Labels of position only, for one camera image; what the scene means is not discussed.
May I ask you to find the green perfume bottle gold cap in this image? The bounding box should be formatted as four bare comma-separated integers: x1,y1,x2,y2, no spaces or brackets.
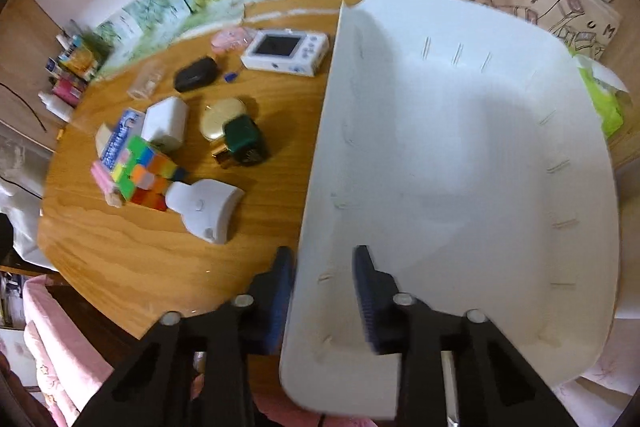
210,114,268,168

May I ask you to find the multicolour puzzle cube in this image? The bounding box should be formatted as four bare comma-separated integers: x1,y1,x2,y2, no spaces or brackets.
108,135,186,211

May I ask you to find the gold oval case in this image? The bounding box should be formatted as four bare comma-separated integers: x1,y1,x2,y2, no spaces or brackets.
200,98,247,141

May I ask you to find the white plastic storage bin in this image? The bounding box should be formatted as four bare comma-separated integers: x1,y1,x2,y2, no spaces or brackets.
280,0,620,418

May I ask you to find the white power adapter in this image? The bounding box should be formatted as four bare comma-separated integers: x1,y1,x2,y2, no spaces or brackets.
141,96,189,153

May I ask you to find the blue label floss box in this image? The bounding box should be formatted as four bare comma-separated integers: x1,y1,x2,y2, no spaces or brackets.
100,108,145,171

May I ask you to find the black charger plug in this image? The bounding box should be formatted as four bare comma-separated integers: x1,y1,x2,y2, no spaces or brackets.
174,56,219,93

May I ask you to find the clear plastic box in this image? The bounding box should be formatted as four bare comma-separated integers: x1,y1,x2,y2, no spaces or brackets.
127,60,166,100

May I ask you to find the blue small clip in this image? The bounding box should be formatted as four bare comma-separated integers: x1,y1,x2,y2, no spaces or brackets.
224,72,238,82

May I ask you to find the pink correction tape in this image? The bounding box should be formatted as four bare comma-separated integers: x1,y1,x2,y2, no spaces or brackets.
210,26,257,55

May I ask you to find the green tissue pack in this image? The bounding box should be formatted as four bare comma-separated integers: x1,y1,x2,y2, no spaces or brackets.
573,54,628,139

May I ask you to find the white digital camera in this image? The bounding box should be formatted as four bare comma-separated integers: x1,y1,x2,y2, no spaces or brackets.
241,29,330,77

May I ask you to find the bottles cluster at wall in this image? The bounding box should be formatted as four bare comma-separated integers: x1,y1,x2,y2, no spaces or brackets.
38,20,112,124

